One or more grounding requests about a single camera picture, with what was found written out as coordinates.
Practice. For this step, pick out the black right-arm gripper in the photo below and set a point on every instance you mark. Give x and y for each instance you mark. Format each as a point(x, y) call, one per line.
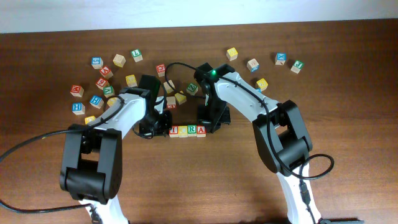
point(214, 124)

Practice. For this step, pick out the red a block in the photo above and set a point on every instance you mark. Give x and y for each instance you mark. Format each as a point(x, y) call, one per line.
point(106, 72)
point(201, 131)

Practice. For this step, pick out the yellow top block far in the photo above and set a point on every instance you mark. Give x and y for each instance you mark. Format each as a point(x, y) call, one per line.
point(232, 54)

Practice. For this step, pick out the blue D block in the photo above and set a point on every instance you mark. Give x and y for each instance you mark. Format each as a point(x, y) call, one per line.
point(252, 65)

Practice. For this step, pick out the red O block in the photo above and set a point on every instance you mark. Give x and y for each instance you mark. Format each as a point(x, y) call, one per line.
point(161, 70)

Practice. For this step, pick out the green R block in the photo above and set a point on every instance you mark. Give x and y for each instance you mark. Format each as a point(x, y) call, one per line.
point(191, 130)

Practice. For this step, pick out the yellow S block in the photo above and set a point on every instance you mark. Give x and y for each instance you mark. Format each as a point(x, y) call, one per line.
point(180, 97)

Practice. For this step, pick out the yellow block lower left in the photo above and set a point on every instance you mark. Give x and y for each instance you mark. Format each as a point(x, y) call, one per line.
point(89, 119)

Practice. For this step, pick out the red I block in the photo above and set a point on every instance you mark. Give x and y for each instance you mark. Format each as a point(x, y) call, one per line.
point(173, 132)

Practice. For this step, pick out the green Z block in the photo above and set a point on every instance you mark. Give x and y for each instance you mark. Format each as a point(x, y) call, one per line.
point(192, 89)

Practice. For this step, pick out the plain wood block far-left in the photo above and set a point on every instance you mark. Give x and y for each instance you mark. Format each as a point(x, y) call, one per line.
point(119, 60)

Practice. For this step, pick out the blue S block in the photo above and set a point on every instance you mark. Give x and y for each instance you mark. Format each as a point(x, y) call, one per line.
point(97, 63)

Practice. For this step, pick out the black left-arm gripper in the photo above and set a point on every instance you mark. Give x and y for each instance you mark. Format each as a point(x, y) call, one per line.
point(145, 132)

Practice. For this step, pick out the yellow block centre left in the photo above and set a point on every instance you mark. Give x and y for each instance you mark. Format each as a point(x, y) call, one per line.
point(131, 81)

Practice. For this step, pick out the red 6 block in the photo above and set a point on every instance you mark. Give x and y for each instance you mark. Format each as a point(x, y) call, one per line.
point(102, 83)

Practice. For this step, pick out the yellow C block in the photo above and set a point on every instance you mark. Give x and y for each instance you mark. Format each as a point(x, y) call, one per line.
point(183, 131)

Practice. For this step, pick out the blue H block left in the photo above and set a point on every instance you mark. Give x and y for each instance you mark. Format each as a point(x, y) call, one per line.
point(78, 108)

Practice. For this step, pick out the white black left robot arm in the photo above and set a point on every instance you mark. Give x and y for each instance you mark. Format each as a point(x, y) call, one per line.
point(92, 165)

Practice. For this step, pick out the yellow K block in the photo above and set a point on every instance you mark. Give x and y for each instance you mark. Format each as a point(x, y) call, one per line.
point(261, 84)

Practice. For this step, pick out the blue X block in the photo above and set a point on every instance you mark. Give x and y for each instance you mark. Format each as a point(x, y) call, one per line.
point(280, 58)

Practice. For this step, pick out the red M block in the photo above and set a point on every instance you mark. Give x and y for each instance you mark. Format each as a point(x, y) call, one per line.
point(77, 90)

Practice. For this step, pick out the yellow block by H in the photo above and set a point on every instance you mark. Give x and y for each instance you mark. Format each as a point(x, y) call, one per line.
point(111, 101)

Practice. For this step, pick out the green L block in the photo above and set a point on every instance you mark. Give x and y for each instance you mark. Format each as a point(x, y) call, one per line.
point(137, 55)

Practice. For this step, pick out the wood block red side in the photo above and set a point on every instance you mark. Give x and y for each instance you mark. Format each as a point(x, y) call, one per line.
point(171, 102)

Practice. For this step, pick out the blue H block tilted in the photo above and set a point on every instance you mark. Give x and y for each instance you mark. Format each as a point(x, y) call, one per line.
point(96, 101)

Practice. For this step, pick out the green J block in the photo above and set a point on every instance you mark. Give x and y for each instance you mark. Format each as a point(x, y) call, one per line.
point(297, 66)

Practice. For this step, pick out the plain wood yellow-side block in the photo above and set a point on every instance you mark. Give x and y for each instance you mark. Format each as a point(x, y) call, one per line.
point(169, 86)

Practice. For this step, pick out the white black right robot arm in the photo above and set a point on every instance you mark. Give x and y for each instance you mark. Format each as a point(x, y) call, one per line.
point(282, 140)

